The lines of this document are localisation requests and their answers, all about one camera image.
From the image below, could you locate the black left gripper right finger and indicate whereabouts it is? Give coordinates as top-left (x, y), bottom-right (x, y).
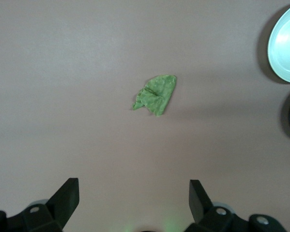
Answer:
top-left (185, 179), bottom-right (286, 232)

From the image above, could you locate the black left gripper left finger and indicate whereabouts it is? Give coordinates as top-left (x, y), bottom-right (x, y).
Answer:
top-left (0, 177), bottom-right (80, 232)

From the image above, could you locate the green lettuce leaf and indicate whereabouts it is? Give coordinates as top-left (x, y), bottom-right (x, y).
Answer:
top-left (131, 74), bottom-right (177, 117)

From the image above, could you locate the pale green plate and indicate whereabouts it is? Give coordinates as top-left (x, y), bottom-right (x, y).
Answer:
top-left (267, 1), bottom-right (290, 85)

